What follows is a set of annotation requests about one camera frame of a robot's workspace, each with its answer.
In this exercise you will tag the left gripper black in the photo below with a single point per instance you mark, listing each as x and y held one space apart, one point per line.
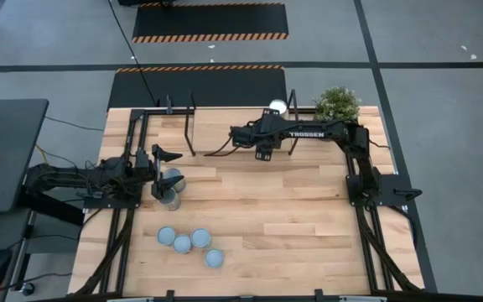
145 168

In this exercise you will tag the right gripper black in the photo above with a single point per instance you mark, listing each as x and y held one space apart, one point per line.
266 136

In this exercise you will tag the tin can bluish lid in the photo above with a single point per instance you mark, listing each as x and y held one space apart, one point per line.
200 238
182 243
214 258
166 235

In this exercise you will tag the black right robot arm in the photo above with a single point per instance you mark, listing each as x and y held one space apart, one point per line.
329 134

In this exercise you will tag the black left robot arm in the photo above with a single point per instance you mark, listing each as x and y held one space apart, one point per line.
57 178

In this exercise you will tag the black mat hazard stripe edge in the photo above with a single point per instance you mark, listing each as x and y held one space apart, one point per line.
208 88

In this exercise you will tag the potted green plant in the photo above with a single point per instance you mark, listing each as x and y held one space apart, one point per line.
337 105

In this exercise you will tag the black desk foot beam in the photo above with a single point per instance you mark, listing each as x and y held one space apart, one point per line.
53 209

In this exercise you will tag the black mat hazard stripe edges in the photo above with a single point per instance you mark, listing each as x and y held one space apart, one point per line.
210 21

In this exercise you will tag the dark grey desk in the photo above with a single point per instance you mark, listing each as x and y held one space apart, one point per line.
15 155

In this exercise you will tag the grey metal desk leg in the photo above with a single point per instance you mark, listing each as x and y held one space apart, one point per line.
22 251

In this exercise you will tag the black equipment base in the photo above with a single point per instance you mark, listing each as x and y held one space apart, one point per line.
141 2

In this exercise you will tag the black caster wheel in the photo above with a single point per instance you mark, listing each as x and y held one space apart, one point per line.
28 288

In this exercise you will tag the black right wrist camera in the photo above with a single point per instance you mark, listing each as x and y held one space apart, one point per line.
239 136

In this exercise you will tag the wooden shelf black metal frame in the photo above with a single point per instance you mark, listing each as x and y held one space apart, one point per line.
216 126

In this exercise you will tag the small black upright post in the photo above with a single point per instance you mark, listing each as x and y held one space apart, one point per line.
168 105

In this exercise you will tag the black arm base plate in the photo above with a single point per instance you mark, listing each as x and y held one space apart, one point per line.
99 203
392 189

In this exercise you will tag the black frame clip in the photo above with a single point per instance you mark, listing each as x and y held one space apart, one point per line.
319 293
169 293

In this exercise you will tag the silver metal bracket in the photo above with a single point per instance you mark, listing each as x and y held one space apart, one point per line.
363 299
130 300

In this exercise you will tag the black aluminium rig frame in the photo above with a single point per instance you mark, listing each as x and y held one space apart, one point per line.
283 300

